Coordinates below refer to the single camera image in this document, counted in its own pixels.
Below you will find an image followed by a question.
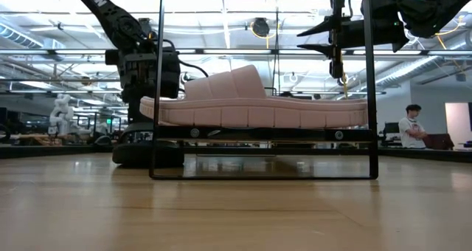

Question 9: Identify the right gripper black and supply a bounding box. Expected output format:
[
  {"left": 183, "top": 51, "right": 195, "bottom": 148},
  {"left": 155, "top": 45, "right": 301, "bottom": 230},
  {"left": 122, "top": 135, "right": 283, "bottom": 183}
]
[{"left": 296, "top": 0, "right": 410, "bottom": 78}]

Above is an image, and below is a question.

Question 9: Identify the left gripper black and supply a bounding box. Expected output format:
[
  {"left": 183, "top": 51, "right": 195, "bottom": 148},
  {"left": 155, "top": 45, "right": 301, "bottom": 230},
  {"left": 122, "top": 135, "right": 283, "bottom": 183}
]
[{"left": 119, "top": 46, "right": 181, "bottom": 125}]

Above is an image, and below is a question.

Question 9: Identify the black rubber slide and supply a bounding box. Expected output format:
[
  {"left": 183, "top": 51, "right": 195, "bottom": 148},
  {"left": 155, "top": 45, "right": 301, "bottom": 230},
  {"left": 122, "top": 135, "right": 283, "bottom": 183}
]
[{"left": 111, "top": 121, "right": 185, "bottom": 168}]

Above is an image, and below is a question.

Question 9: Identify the pink rubber slide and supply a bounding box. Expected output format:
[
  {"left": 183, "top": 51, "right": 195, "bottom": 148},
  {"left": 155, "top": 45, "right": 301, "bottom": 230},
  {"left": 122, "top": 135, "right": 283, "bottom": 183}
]
[{"left": 139, "top": 64, "right": 369, "bottom": 130}]

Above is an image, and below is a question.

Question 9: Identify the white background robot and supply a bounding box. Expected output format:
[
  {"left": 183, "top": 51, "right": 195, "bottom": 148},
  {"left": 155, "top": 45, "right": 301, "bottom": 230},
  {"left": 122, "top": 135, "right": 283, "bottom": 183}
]
[{"left": 48, "top": 93, "right": 75, "bottom": 137}]

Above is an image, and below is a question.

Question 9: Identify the dark computer monitor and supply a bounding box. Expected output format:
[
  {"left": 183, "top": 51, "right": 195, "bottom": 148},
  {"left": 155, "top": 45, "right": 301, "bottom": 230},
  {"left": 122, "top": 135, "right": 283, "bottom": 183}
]
[{"left": 383, "top": 122, "right": 401, "bottom": 136}]

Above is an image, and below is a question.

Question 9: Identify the person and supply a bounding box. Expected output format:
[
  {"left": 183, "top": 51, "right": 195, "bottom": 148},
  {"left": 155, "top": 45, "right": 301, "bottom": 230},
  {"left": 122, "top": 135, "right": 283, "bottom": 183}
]
[{"left": 398, "top": 103, "right": 428, "bottom": 150}]

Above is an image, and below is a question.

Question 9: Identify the dark red laptop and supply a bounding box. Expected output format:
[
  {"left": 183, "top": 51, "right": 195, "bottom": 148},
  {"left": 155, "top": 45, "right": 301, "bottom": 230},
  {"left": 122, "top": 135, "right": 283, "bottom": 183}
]
[{"left": 423, "top": 133, "right": 455, "bottom": 151}]

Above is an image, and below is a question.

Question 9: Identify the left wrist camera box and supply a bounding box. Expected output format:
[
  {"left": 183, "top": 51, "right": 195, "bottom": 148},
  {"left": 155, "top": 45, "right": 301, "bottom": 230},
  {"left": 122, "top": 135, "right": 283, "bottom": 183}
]
[{"left": 105, "top": 49, "right": 123, "bottom": 66}]

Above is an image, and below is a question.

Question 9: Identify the black ceiling cable reel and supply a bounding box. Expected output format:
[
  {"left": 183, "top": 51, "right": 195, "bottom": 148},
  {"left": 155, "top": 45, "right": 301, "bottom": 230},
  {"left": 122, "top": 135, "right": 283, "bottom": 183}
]
[{"left": 250, "top": 17, "right": 278, "bottom": 40}]

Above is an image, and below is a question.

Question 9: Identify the black frame wooden shelf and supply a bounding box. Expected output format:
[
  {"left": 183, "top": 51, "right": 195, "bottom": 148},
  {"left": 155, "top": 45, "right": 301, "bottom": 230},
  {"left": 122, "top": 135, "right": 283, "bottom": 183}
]
[{"left": 148, "top": 0, "right": 380, "bottom": 181}]

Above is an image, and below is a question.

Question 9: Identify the white wall panel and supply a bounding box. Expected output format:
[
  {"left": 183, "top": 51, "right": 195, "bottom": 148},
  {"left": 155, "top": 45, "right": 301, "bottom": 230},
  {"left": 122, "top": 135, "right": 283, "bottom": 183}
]
[{"left": 445, "top": 102, "right": 471, "bottom": 145}]

